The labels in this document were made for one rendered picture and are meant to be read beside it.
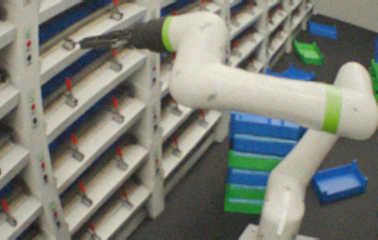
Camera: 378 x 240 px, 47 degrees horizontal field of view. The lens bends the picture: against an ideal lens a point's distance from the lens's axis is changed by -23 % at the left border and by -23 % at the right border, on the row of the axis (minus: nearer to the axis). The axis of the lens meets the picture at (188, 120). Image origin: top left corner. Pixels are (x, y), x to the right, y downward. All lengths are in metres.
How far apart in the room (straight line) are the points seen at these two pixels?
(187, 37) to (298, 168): 0.50
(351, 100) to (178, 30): 0.45
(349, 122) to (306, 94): 0.14
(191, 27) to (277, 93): 0.24
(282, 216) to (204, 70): 0.45
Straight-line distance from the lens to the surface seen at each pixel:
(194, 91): 1.14
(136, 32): 1.29
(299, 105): 1.14
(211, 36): 1.18
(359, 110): 1.15
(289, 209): 1.37
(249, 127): 2.05
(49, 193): 1.51
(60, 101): 1.56
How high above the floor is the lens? 1.46
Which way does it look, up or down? 29 degrees down
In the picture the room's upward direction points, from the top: straight up
